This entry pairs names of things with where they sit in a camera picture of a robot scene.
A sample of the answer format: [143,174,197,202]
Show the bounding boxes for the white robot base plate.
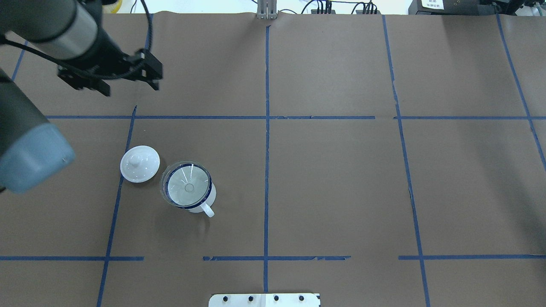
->
[208,293,321,307]

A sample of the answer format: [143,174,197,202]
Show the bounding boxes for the yellow bowl with blue plate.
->
[102,0,123,14]

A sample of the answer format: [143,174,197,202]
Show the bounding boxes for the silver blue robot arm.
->
[0,0,163,194]

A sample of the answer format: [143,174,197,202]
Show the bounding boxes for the white enamel mug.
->
[165,164,217,218]

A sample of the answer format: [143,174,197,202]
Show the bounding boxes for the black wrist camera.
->
[135,49,163,82]

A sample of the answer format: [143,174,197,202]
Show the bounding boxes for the clear glass funnel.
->
[160,160,213,209]

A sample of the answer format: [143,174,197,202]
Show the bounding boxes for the aluminium frame post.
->
[254,0,278,20]

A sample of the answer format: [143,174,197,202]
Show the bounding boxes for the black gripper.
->
[57,47,160,97]

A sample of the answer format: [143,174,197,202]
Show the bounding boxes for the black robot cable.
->
[0,0,154,81]

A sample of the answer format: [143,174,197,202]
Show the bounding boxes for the white mug lid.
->
[119,145,161,183]

